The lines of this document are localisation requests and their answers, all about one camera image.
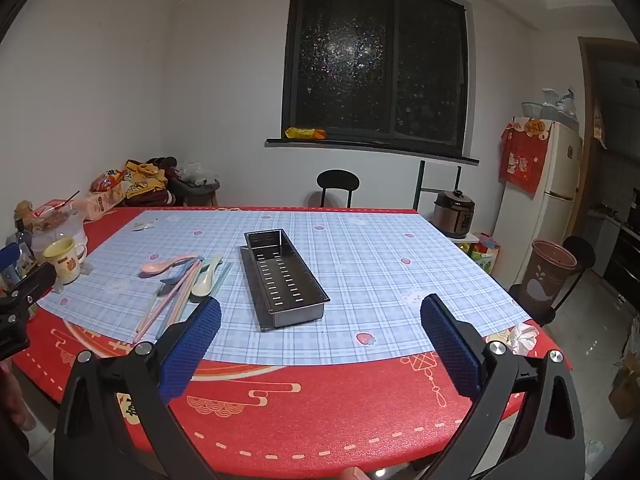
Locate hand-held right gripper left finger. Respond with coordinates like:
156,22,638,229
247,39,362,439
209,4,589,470
52,296,223,480

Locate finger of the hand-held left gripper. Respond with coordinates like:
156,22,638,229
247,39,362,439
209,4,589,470
0,261,57,318
0,242,22,278

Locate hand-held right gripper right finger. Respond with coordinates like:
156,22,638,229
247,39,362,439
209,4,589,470
419,293,587,480

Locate blue chopstick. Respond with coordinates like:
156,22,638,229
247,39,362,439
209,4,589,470
155,265,201,339

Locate cream spoon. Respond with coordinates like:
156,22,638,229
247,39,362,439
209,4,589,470
191,254,224,302

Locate blue spoon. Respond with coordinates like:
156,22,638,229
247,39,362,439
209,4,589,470
159,260,201,286

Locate pink spoon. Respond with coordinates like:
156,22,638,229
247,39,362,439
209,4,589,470
139,254,198,277

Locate metal utensil tray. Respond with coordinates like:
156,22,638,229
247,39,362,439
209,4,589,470
238,229,331,332

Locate dark glass bottle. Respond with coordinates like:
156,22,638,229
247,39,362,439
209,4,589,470
14,217,34,263

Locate cream printed mug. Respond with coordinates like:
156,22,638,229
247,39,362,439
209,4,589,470
42,238,88,285

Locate clear plastic food container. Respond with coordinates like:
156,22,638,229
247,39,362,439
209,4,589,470
30,200,88,261

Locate colourful box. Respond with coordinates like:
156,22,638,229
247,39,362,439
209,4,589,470
470,232,501,276

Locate pink snack package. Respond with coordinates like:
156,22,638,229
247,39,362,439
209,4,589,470
75,191,126,222

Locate blue plaid table mat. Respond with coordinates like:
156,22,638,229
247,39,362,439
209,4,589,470
37,209,533,367

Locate brown trash bin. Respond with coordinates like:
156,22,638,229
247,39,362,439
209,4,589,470
520,239,577,316

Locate red snack bag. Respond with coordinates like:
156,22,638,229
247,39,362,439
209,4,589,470
90,169,128,193

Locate brown rice cooker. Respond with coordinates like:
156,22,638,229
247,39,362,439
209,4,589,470
432,189,476,239

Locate yellow and maroon clothing pile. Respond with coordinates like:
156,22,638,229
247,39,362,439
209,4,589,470
122,156,178,207

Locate grey stool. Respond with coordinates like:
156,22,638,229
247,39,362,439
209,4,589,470
170,177,221,207

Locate cream refrigerator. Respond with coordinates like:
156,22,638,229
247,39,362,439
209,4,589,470
492,120,583,291

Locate clear plastic bag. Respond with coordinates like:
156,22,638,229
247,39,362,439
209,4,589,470
177,161,218,186

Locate cardboard box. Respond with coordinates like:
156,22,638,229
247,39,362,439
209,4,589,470
607,350,640,421

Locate red printed cloth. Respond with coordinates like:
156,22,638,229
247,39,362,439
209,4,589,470
500,116,548,196

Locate black round-back chair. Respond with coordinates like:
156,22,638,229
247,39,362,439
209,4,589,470
316,169,361,209

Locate dark windowsill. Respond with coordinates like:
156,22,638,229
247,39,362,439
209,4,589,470
265,137,480,166

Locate bowls and bags pile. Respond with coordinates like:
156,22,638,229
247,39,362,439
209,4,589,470
521,87,581,123

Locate dark window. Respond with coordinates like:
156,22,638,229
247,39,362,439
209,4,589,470
281,0,470,158

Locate black metal frame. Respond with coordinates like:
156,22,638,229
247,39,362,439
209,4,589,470
417,160,463,216

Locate wooden door frame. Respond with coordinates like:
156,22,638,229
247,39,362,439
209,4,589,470
577,35,640,241

